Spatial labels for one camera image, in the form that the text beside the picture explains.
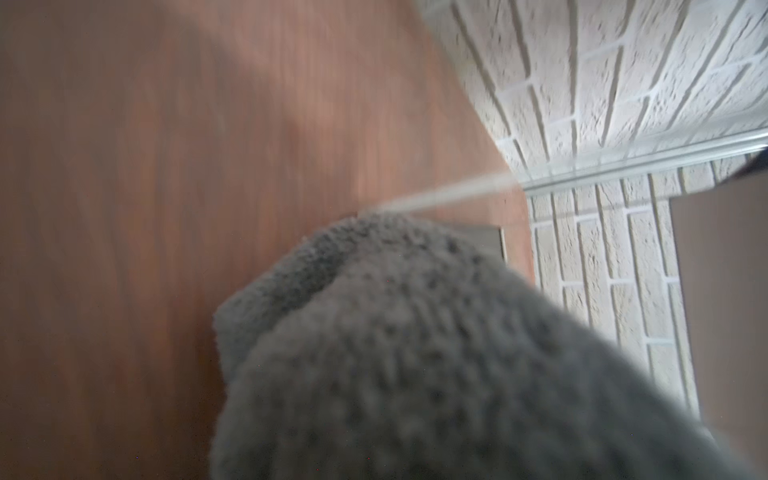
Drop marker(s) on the grey and pink cloth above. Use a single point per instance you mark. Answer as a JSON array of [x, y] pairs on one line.
[[387, 347]]

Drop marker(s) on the white metal bookshelf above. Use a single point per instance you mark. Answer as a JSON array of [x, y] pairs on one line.
[[671, 265]]

